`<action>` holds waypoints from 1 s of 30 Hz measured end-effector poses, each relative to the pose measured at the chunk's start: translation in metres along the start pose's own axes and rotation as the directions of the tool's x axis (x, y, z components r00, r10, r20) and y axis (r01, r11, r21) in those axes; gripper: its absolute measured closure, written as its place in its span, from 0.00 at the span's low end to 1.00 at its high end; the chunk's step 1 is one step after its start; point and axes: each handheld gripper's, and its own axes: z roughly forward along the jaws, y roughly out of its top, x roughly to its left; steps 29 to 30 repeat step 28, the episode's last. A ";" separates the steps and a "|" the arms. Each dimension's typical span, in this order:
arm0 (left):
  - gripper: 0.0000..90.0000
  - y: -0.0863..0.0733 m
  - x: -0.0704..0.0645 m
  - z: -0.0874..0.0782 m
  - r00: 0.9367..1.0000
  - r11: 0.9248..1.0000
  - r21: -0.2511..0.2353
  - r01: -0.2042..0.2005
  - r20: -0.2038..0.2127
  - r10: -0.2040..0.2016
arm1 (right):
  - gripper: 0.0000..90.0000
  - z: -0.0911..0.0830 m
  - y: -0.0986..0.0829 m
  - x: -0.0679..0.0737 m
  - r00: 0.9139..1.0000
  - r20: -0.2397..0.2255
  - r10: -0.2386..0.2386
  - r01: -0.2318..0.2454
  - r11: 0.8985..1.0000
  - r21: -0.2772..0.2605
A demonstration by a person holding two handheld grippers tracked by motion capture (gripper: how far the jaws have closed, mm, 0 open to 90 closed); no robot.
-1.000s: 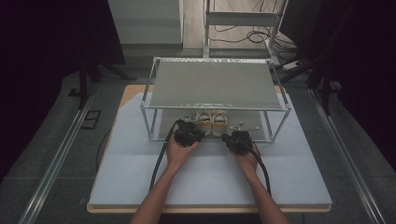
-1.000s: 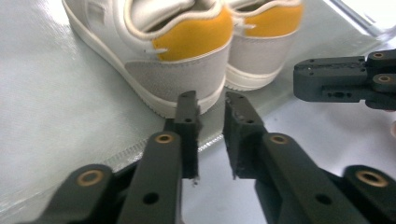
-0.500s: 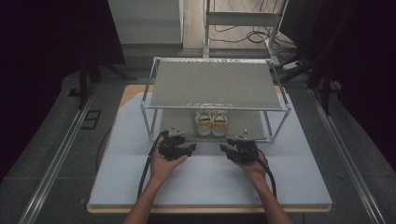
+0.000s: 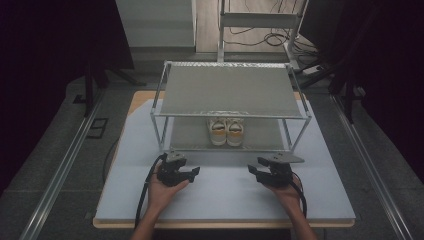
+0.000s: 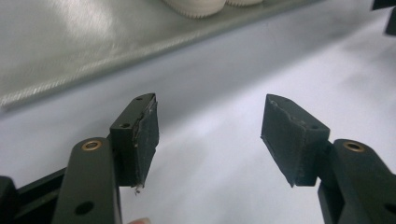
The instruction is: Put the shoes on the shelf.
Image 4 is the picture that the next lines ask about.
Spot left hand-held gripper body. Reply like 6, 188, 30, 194
156, 150, 189, 188

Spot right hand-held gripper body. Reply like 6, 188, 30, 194
264, 152, 305, 188

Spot small white sneaker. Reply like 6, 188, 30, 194
206, 117, 229, 147
226, 117, 246, 148

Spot grey two-tier shoe rack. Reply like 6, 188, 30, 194
149, 60, 313, 155

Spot person's left hand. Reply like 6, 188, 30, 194
146, 173, 190, 213

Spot person's right hand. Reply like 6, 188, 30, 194
266, 178, 302, 214

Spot light blue table mat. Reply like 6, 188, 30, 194
94, 98, 356, 222

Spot white power strip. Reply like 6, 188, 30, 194
300, 64, 324, 76

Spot black stand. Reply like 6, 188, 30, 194
295, 49, 366, 125
73, 61, 148, 118

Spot white metal stand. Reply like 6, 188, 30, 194
216, 0, 310, 72

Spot dark curtain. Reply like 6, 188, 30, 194
299, 0, 424, 186
0, 0, 135, 198

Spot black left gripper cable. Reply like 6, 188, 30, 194
134, 152, 168, 230

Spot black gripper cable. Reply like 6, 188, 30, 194
134, 152, 168, 230
289, 172, 308, 220

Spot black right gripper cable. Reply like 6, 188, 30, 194
289, 172, 308, 220

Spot thin black floor cable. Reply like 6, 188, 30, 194
101, 136, 121, 185

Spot black floor frame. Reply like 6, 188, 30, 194
85, 117, 110, 140

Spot aluminium floor rail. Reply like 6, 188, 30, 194
18, 89, 105, 240
329, 94, 415, 240

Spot black floor cables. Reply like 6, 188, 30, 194
223, 0, 322, 56

